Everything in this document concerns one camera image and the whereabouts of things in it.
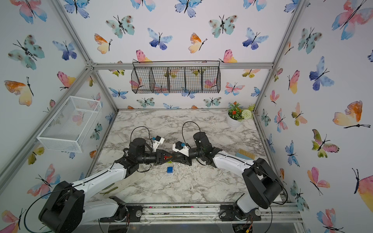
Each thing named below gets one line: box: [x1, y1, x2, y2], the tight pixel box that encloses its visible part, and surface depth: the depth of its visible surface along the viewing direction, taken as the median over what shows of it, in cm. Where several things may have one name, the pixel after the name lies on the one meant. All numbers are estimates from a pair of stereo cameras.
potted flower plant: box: [227, 100, 256, 129], surface depth 101 cm
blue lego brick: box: [167, 166, 174, 174], surface depth 89 cm
